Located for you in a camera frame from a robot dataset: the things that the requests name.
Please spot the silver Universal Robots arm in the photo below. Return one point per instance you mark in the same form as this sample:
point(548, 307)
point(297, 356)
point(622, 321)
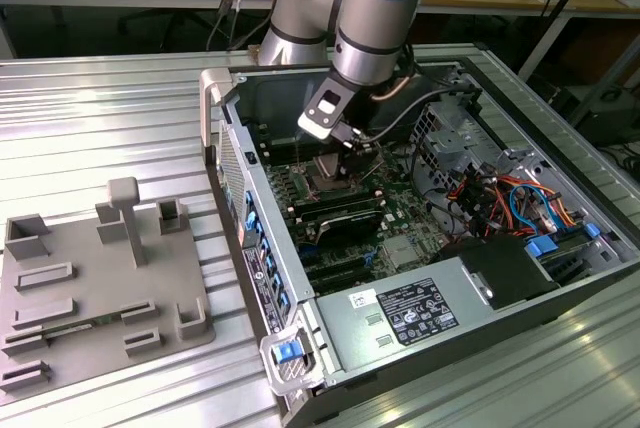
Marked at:
point(370, 23)

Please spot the black RAM slot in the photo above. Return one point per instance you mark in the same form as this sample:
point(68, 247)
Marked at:
point(285, 148)
point(335, 205)

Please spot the CPU socket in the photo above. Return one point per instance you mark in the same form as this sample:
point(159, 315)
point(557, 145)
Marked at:
point(312, 188)

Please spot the black expansion slot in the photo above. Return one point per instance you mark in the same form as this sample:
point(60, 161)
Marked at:
point(340, 273)

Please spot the green motherboard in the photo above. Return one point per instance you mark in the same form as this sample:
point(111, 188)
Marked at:
point(400, 208)

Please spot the black expansion card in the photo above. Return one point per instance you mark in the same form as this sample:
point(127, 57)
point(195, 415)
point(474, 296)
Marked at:
point(350, 228)

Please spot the perforated metal drive cage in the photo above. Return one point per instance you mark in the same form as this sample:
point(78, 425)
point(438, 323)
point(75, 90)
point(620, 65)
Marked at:
point(440, 138)

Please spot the silver chipset heatsink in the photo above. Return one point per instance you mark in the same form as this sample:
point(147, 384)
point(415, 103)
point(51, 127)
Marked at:
point(400, 252)

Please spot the open PC case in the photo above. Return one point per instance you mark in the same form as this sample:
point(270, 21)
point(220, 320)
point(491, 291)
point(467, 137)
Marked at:
point(270, 98)

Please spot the black plastic shroud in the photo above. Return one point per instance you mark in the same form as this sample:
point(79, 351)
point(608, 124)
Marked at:
point(500, 263)

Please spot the silver power supply with label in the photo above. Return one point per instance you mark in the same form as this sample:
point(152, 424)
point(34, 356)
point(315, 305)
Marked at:
point(350, 338)

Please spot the blue case latch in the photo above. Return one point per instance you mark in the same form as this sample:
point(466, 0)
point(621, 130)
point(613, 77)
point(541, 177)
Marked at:
point(285, 352)

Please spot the small blue plastic tab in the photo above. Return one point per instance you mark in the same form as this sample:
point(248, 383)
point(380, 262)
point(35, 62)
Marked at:
point(592, 230)

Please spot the grey parts rack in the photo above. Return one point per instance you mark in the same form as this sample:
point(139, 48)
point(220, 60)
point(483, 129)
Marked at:
point(100, 288)

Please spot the green RAM stick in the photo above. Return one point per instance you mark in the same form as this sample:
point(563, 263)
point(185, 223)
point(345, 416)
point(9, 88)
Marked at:
point(80, 325)

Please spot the white and grey wrist camera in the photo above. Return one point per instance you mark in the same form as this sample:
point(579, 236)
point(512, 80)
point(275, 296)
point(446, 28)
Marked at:
point(322, 115)

